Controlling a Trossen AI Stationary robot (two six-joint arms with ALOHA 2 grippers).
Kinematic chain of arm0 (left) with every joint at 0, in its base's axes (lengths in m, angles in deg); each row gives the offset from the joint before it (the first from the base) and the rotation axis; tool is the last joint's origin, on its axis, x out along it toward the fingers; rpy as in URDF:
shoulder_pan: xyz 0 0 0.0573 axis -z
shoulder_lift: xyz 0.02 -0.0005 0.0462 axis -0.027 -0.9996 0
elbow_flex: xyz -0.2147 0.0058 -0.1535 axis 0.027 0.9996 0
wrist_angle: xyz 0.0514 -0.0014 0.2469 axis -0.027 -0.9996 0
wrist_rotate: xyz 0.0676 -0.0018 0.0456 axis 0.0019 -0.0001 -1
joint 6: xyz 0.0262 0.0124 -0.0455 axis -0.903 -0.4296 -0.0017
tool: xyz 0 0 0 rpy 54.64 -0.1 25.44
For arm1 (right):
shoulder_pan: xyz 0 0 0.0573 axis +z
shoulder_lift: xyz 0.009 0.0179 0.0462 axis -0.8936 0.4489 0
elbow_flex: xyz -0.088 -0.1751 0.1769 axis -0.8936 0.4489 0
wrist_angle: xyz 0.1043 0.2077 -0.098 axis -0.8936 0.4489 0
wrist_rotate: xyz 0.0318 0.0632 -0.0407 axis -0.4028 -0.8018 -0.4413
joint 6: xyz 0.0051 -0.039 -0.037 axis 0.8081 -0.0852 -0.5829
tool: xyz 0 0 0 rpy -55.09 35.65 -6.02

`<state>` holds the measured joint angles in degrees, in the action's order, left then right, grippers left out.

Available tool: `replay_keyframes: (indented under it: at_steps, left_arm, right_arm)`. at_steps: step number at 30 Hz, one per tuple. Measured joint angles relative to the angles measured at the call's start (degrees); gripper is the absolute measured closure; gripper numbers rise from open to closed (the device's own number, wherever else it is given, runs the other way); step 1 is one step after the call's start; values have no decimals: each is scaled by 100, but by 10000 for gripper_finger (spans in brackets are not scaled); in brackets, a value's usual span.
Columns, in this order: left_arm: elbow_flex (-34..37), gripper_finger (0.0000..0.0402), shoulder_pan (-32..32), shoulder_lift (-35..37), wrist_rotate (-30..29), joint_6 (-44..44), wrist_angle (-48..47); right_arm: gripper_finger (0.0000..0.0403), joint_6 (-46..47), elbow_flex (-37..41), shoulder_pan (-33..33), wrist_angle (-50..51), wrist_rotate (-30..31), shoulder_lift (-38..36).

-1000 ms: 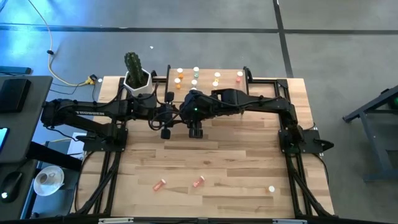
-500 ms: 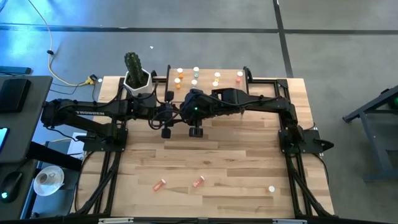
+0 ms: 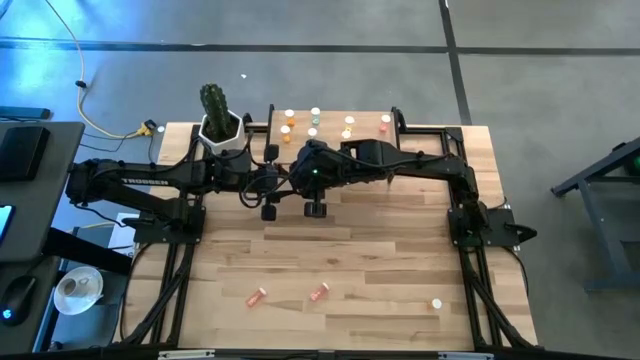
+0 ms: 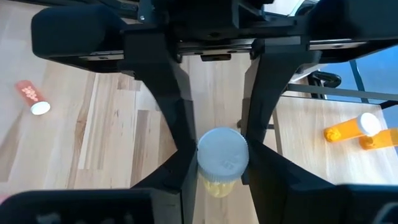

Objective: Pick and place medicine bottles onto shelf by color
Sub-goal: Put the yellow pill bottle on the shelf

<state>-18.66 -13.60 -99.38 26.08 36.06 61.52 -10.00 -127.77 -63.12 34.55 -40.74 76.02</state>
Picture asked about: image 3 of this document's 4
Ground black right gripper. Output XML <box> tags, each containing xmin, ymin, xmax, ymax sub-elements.
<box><xmin>291</xmin><ymin>139</ymin><xmax>351</xmax><ymax>219</ymax></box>

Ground white hexagonal plant pot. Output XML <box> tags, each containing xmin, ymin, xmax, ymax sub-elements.
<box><xmin>198</xmin><ymin>109</ymin><xmax>247</xmax><ymax>156</ymax></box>

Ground white paper sheet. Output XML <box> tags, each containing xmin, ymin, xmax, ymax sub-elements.
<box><xmin>107</xmin><ymin>212</ymin><xmax>141</xmax><ymax>256</ymax></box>

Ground dark grey desk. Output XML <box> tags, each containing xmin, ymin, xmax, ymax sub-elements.
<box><xmin>0</xmin><ymin>121</ymin><xmax>86</xmax><ymax>264</ymax></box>
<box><xmin>0</xmin><ymin>255</ymin><xmax>62</xmax><ymax>356</ymax></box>

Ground black rectangular device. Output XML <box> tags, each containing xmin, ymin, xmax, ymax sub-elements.
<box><xmin>0</xmin><ymin>125</ymin><xmax>51</xmax><ymax>182</ymax></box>

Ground black flat bar device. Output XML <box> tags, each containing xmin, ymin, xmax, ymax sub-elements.
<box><xmin>0</xmin><ymin>105</ymin><xmax>52</xmax><ymax>121</ymax></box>

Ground smartphone with lit screen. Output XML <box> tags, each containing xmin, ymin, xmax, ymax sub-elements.
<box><xmin>0</xmin><ymin>204</ymin><xmax>15</xmax><ymax>246</ymax></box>

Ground black computer mouse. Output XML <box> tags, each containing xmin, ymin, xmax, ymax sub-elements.
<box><xmin>0</xmin><ymin>274</ymin><xmax>37</xmax><ymax>329</ymax></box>

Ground wooden shelf black metal frame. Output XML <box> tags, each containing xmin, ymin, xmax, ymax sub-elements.
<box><xmin>263</xmin><ymin>103</ymin><xmax>407</xmax><ymax>185</ymax></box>

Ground yellow extension cord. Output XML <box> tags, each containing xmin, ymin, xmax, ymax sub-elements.
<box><xmin>43</xmin><ymin>0</ymin><xmax>157</xmax><ymax>140</ymax></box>

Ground black aluminium table frame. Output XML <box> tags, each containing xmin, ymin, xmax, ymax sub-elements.
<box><xmin>118</xmin><ymin>122</ymin><xmax>540</xmax><ymax>360</ymax></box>

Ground silver metal bracket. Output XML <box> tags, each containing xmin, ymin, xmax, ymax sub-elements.
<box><xmin>438</xmin><ymin>351</ymin><xmax>495</xmax><ymax>360</ymax></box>
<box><xmin>158</xmin><ymin>349</ymin><xmax>216</xmax><ymax>360</ymax></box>

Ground blue-grey metal table frame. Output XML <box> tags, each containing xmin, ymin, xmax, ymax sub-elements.
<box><xmin>549</xmin><ymin>134</ymin><xmax>640</xmax><ymax>294</ymax></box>

